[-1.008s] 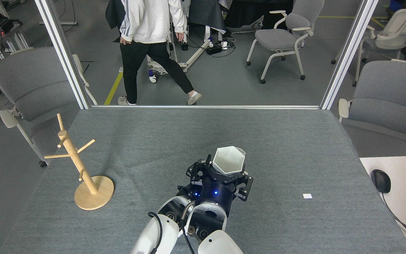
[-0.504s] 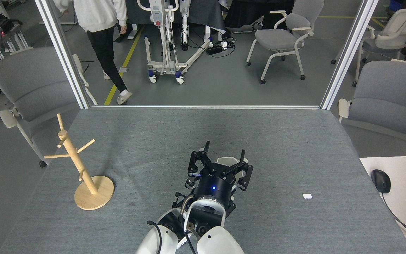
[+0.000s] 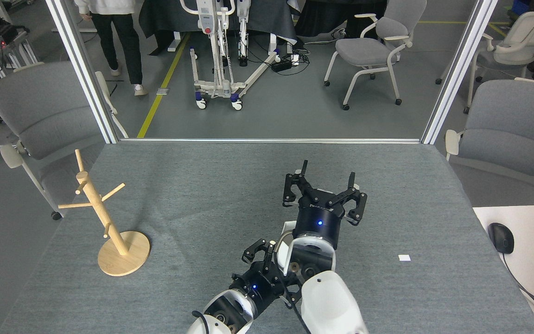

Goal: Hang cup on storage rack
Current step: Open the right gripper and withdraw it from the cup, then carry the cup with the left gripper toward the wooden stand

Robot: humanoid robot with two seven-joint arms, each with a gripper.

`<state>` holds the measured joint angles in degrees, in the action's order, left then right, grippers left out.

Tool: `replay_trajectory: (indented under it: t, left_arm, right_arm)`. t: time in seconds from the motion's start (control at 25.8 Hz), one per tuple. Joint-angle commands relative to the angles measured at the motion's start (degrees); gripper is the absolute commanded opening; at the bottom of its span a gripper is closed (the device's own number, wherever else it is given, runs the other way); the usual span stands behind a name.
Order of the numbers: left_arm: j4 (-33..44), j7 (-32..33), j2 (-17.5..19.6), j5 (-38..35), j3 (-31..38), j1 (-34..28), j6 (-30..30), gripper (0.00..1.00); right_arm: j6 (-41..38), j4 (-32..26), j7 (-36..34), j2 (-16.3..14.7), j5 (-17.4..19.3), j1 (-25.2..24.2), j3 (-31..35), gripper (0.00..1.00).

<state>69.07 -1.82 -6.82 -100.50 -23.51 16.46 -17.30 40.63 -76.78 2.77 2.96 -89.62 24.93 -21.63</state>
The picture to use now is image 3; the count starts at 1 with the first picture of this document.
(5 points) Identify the metal equipment cart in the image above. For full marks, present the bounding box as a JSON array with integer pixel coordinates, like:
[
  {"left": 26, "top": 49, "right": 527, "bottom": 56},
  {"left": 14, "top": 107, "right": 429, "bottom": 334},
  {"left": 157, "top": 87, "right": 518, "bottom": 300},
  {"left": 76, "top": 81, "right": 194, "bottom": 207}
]
[{"left": 0, "top": 23, "right": 40, "bottom": 79}]

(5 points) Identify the person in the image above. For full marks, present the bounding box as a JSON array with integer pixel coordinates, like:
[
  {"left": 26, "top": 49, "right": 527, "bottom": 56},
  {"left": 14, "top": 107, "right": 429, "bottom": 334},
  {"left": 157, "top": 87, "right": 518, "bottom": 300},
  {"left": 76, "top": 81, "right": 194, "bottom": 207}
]
[{"left": 73, "top": 0, "right": 149, "bottom": 96}]

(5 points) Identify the white desk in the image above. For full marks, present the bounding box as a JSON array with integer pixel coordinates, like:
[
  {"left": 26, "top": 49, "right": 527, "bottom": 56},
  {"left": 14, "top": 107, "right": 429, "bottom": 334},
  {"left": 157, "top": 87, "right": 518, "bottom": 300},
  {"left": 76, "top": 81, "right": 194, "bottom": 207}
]
[{"left": 473, "top": 205, "right": 534, "bottom": 334}]

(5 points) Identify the silver post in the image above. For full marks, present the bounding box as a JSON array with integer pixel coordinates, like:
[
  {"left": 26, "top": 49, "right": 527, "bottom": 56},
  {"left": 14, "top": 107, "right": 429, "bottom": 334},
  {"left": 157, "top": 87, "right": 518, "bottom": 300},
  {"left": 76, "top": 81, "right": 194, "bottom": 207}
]
[
  {"left": 421, "top": 0, "right": 499, "bottom": 145},
  {"left": 44, "top": 0, "right": 128, "bottom": 144}
]

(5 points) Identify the wooden cup rack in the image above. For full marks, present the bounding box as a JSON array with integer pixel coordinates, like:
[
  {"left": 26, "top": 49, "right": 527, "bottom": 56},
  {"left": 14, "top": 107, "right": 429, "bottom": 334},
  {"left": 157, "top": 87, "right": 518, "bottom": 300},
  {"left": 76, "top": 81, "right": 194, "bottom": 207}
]
[{"left": 58, "top": 149, "right": 151, "bottom": 277}]

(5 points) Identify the silver table edge rail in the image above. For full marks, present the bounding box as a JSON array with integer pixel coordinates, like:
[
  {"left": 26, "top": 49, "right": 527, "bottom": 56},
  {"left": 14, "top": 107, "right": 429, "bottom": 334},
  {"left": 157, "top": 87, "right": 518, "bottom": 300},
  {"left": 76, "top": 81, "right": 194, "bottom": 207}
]
[{"left": 119, "top": 138, "right": 421, "bottom": 144}]

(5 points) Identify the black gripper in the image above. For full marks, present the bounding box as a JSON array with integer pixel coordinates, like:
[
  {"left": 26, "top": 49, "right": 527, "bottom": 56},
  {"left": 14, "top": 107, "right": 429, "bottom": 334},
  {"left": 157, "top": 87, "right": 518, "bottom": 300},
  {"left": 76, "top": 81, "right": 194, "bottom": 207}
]
[
  {"left": 282, "top": 160, "right": 368, "bottom": 246},
  {"left": 231, "top": 238, "right": 303, "bottom": 318}
]

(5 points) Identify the white stand on wheels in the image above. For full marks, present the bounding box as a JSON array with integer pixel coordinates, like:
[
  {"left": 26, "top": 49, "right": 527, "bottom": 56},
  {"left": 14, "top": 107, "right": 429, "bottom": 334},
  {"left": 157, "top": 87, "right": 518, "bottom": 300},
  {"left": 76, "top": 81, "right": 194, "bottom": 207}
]
[{"left": 180, "top": 0, "right": 282, "bottom": 111}]

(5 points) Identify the black computer mouse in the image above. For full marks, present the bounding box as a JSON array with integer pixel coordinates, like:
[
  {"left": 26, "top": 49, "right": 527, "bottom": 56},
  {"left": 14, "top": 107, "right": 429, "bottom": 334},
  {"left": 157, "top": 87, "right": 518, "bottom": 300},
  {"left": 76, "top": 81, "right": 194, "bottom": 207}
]
[{"left": 488, "top": 223, "right": 515, "bottom": 254}]

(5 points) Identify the grey chair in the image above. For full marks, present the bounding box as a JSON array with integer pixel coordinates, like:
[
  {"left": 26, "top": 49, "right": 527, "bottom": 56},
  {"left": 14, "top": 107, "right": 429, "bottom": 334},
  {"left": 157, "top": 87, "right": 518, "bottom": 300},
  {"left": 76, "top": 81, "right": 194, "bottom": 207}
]
[
  {"left": 0, "top": 61, "right": 128, "bottom": 221},
  {"left": 324, "top": 0, "right": 427, "bottom": 111},
  {"left": 444, "top": 78, "right": 534, "bottom": 205}
]

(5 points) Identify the black mouse cable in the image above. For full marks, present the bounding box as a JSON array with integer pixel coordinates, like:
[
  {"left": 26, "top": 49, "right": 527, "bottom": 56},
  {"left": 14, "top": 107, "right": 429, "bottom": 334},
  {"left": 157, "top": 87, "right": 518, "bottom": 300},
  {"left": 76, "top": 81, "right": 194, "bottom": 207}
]
[{"left": 501, "top": 253, "right": 534, "bottom": 325}]

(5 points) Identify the white faceted cup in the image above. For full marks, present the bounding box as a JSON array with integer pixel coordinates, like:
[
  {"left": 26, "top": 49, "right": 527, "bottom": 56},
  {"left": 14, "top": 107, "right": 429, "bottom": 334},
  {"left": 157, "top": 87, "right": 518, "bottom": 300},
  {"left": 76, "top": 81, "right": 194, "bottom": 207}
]
[{"left": 274, "top": 222, "right": 298, "bottom": 276}]

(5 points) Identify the black table cloth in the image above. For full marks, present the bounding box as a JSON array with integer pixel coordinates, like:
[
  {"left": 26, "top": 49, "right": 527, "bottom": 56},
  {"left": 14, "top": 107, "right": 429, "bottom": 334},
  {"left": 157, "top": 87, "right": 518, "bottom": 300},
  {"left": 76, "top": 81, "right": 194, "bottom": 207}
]
[
  {"left": 295, "top": 0, "right": 388, "bottom": 39},
  {"left": 138, "top": 0, "right": 298, "bottom": 56}
]

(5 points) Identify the white mesh chair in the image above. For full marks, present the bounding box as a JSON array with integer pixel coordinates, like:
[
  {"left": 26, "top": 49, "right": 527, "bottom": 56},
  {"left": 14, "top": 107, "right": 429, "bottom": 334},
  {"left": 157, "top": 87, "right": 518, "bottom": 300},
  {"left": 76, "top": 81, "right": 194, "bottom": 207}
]
[{"left": 435, "top": 10, "right": 534, "bottom": 114}]

